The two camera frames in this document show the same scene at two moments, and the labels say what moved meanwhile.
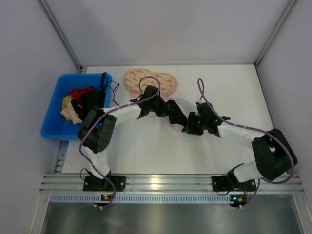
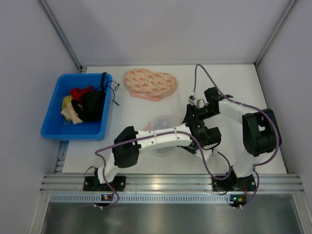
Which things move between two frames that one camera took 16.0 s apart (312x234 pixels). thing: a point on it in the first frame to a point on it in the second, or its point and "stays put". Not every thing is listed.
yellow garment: (67, 100) stays put
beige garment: (69, 113) stays put
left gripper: (169, 108) to (189, 148)
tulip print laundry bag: (136, 81) stays put
